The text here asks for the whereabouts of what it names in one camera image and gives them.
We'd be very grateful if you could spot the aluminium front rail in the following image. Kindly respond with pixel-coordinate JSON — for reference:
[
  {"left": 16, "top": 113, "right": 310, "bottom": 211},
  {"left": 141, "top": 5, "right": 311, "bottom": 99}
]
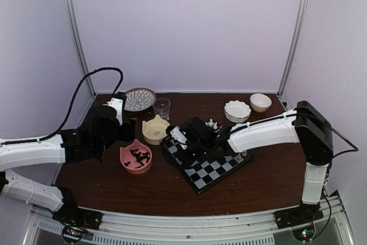
[{"left": 20, "top": 195, "right": 357, "bottom": 244}]

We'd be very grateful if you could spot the cream cat-shaped bowl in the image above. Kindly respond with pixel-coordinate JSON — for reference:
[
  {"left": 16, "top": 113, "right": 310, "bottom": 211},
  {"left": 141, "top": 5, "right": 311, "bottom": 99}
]
[{"left": 142, "top": 115, "right": 170, "bottom": 145}]

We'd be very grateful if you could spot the patterned ceramic plate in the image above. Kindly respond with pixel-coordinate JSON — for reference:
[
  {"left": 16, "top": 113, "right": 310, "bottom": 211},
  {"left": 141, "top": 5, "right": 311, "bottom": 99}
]
[{"left": 124, "top": 88, "right": 156, "bottom": 112}]

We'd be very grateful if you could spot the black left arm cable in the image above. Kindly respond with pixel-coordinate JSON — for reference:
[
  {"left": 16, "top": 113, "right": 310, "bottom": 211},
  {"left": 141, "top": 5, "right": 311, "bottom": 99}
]
[{"left": 0, "top": 67, "right": 124, "bottom": 145}]

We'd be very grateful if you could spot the right aluminium frame post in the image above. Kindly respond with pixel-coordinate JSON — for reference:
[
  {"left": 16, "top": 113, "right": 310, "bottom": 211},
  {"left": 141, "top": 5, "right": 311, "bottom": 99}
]
[{"left": 277, "top": 0, "right": 309, "bottom": 98}]

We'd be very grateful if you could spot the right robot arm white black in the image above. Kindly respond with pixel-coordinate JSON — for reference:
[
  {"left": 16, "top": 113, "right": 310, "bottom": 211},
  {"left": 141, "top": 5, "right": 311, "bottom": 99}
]
[{"left": 166, "top": 101, "right": 334, "bottom": 223}]

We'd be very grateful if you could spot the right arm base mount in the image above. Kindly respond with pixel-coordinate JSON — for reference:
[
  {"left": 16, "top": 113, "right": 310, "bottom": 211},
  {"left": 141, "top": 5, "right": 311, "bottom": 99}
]
[{"left": 274, "top": 204, "right": 323, "bottom": 230}]

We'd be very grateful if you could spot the cream round bowl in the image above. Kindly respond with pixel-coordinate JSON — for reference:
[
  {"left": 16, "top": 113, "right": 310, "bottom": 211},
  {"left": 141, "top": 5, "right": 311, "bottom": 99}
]
[{"left": 249, "top": 94, "right": 272, "bottom": 113}]

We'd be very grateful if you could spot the pink cat-shaped bowl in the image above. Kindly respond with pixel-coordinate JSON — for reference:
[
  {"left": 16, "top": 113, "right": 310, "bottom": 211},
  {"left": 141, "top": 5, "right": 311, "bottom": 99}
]
[{"left": 120, "top": 139, "right": 153, "bottom": 174}]

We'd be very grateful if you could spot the black white chessboard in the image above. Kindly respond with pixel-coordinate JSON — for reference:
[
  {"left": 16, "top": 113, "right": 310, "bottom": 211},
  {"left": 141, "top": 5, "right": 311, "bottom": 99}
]
[{"left": 160, "top": 126, "right": 253, "bottom": 195}]

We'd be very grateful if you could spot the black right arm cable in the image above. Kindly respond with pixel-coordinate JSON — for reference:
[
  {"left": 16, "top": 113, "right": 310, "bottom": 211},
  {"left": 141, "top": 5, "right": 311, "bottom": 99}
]
[{"left": 298, "top": 107, "right": 360, "bottom": 157}]

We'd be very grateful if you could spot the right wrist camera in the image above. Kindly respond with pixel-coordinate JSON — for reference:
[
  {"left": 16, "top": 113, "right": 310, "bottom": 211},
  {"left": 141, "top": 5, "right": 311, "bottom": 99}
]
[{"left": 169, "top": 126, "right": 188, "bottom": 150}]

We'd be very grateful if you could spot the clear drinking glass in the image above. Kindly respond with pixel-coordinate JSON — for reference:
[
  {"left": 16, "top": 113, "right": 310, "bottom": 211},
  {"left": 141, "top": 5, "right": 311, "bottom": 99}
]
[{"left": 153, "top": 98, "right": 171, "bottom": 121}]

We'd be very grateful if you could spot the white scalloped bowl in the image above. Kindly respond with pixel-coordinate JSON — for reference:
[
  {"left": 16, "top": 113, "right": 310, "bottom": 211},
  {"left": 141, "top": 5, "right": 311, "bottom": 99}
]
[{"left": 224, "top": 100, "right": 251, "bottom": 123}]

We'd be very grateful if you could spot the left aluminium frame post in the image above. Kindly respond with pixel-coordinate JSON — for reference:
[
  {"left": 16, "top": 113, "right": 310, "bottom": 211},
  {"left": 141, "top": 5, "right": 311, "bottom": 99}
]
[{"left": 59, "top": 0, "right": 96, "bottom": 98}]

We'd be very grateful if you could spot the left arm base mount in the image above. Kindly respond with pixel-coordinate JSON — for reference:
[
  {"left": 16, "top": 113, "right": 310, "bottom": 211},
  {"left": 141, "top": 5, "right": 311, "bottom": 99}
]
[{"left": 51, "top": 204, "right": 103, "bottom": 230}]

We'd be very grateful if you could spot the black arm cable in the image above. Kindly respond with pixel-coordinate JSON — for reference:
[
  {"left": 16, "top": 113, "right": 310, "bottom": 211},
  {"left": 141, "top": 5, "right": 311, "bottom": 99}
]
[
  {"left": 298, "top": 107, "right": 360, "bottom": 157},
  {"left": 0, "top": 67, "right": 124, "bottom": 145}
]

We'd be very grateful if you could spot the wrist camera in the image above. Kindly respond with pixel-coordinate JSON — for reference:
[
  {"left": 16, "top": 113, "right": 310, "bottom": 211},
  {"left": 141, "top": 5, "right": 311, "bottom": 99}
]
[
  {"left": 169, "top": 126, "right": 188, "bottom": 150},
  {"left": 107, "top": 92, "right": 127, "bottom": 125}
]

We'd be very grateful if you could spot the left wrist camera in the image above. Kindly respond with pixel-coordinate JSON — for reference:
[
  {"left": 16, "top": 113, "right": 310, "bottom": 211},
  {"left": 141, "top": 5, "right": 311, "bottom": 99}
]
[{"left": 107, "top": 92, "right": 127, "bottom": 125}]

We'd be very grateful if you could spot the aluminium frame post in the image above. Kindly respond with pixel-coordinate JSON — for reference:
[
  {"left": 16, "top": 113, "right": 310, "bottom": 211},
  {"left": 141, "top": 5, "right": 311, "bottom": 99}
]
[
  {"left": 277, "top": 0, "right": 309, "bottom": 98},
  {"left": 59, "top": 0, "right": 96, "bottom": 98}
]

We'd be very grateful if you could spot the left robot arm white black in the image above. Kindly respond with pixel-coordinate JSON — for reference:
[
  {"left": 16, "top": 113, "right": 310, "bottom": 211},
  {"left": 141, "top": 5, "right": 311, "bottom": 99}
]
[{"left": 1, "top": 105, "right": 136, "bottom": 224}]

